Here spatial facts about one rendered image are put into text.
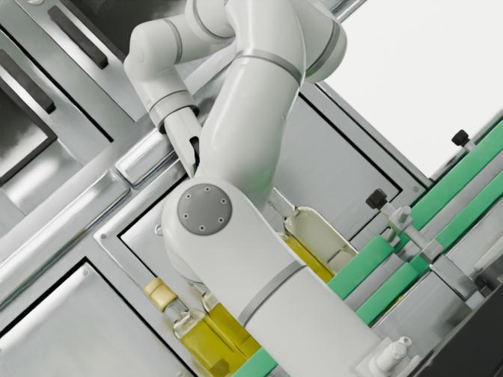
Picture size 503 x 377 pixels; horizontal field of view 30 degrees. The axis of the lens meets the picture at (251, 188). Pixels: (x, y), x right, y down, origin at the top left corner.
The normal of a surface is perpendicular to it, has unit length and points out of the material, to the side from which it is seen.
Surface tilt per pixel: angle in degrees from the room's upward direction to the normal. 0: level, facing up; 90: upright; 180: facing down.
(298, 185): 90
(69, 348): 91
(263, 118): 116
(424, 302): 90
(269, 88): 103
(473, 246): 90
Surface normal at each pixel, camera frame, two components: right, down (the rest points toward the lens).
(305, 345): -0.31, 0.00
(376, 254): 0.00, -0.29
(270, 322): -0.45, 0.17
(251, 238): 0.33, -0.44
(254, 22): -0.47, -0.24
